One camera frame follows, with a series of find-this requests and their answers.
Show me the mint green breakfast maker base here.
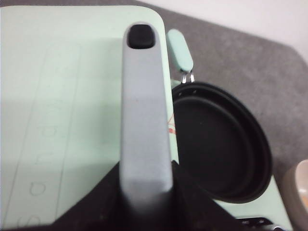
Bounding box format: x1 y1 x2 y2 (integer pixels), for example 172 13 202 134
170 117 292 231

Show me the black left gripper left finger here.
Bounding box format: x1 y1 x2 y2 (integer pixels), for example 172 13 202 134
43 161 126 231

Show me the beige ribbed bowl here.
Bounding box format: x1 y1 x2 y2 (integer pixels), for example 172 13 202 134
281 160 308 231

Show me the black round frying pan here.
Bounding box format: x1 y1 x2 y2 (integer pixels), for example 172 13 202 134
166 29 273 204

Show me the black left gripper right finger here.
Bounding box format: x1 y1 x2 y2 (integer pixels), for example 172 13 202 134
171 160 244 231

